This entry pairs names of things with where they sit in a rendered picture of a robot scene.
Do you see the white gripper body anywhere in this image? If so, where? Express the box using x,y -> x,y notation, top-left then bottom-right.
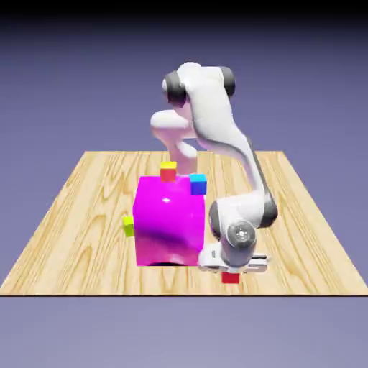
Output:
198,243 -> 269,273

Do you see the small blue cube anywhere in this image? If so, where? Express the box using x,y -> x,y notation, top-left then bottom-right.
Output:
189,173 -> 208,196

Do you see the small yellow-green cube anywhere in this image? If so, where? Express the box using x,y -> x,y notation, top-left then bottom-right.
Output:
121,216 -> 135,238

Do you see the small orange cube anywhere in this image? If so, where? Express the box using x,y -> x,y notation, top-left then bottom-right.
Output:
160,161 -> 178,183

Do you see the large magenta box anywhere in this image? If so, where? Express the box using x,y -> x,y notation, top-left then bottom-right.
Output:
132,174 -> 207,267

